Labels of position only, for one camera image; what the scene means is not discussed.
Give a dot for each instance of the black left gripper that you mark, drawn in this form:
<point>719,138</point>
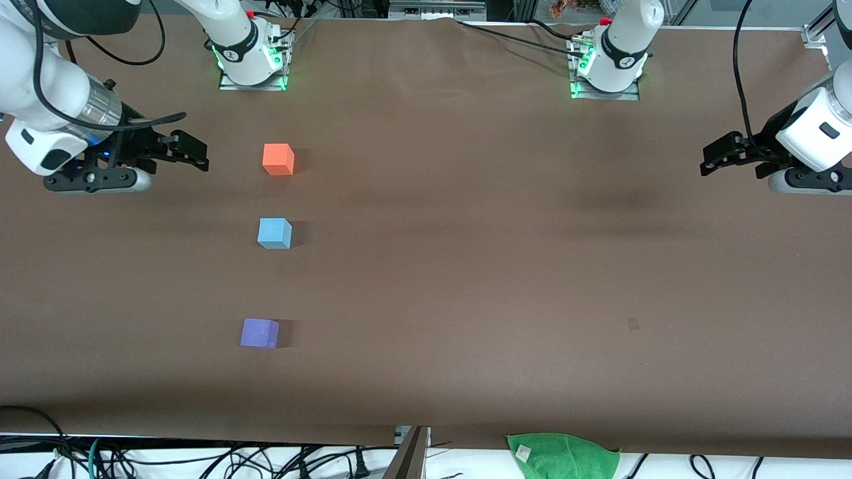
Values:
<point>761,148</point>

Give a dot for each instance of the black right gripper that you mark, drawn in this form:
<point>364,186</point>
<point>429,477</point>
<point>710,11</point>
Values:
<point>138,142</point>

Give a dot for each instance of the blue foam block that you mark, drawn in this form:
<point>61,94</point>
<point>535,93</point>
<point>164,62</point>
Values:
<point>274,233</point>

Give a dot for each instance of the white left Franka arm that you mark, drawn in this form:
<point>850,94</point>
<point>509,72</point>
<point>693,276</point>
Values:
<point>815,133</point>

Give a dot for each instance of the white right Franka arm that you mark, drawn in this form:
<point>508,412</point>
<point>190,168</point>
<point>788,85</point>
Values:
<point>40,80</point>

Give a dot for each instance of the orange foam block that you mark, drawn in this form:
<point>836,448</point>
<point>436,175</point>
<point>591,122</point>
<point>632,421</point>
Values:
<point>277,159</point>

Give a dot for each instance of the purple foam block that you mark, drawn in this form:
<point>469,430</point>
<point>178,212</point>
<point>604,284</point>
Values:
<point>258,334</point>

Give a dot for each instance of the grey device box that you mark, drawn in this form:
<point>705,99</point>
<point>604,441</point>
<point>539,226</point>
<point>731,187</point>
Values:
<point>436,9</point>

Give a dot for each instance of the green cloth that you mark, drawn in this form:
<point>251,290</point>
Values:
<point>562,458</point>

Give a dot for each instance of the black power plug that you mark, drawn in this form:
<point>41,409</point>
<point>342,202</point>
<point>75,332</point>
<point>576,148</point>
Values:
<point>360,466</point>

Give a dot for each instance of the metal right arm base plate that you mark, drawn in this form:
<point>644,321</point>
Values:
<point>229,84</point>

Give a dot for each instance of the aluminium frame rail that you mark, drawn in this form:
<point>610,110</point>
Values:
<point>817,40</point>

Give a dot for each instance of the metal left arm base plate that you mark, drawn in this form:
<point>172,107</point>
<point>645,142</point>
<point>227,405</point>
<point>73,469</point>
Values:
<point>602,96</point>

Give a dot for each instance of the grey aluminium post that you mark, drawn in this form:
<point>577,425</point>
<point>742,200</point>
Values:
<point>409,459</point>

